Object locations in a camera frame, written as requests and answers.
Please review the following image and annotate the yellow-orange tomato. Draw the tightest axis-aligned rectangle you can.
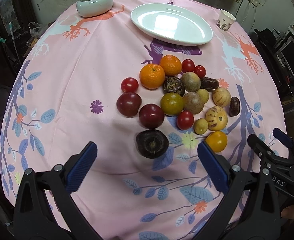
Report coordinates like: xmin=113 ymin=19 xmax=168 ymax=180
xmin=205 ymin=131 xmax=228 ymax=153

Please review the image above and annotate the floral paper cup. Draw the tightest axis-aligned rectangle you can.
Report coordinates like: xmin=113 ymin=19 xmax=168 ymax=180
xmin=216 ymin=9 xmax=236 ymax=31

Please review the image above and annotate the dark red plum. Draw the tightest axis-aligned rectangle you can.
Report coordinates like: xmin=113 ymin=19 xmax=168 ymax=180
xmin=116 ymin=92 xmax=142 ymax=118
xmin=139 ymin=103 xmax=165 ymax=129

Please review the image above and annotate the white oval plate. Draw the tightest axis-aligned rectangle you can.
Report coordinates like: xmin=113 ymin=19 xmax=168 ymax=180
xmin=131 ymin=3 xmax=213 ymax=46

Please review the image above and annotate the dark patterned passion fruit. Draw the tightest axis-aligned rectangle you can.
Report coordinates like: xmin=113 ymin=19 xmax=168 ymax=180
xmin=163 ymin=76 xmax=185 ymax=96

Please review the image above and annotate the striped pepino melon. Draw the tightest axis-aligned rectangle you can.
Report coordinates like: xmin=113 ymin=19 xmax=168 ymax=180
xmin=212 ymin=87 xmax=231 ymax=107
xmin=205 ymin=106 xmax=228 ymax=131

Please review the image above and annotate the brown-green passion fruit back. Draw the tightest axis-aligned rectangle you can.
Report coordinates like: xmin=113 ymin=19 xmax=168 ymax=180
xmin=181 ymin=72 xmax=201 ymax=92

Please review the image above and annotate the small longan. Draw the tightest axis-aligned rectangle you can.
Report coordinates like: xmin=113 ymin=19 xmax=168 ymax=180
xmin=196 ymin=88 xmax=209 ymax=104
xmin=194 ymin=118 xmax=208 ymax=135

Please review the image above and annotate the cherry tomato back left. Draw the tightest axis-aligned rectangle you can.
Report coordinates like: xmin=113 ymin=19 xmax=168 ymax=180
xmin=182 ymin=59 xmax=195 ymax=73

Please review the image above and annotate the red cherry tomato front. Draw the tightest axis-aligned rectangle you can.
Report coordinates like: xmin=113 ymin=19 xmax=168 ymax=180
xmin=176 ymin=111 xmax=194 ymax=130

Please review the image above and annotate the green-yellow tomato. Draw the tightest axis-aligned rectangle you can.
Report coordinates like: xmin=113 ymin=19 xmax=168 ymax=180
xmin=161 ymin=93 xmax=184 ymax=116

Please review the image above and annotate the cherry tomato back right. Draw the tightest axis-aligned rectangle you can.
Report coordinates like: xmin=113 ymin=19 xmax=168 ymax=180
xmin=194 ymin=65 xmax=206 ymax=79

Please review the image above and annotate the dark purple mangosteen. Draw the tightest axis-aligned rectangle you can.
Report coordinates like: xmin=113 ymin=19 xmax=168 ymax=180
xmin=135 ymin=129 xmax=169 ymax=159

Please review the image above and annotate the pink patterned tablecloth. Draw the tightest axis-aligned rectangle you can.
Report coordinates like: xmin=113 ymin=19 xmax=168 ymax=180
xmin=0 ymin=0 xmax=288 ymax=239

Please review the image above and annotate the orange mandarin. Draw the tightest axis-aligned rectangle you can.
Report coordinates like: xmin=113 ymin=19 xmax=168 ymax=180
xmin=139 ymin=63 xmax=165 ymax=90
xmin=159 ymin=55 xmax=182 ymax=76

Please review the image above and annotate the pale green lidded jar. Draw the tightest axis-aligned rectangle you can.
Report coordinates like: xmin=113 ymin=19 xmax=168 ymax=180
xmin=76 ymin=0 xmax=113 ymax=17

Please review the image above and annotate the dark date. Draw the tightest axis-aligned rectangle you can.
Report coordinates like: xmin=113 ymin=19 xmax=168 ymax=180
xmin=201 ymin=77 xmax=219 ymax=92
xmin=229 ymin=96 xmax=240 ymax=117

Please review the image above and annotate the person's right hand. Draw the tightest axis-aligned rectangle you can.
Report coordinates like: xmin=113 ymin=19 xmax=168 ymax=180
xmin=281 ymin=205 xmax=294 ymax=226

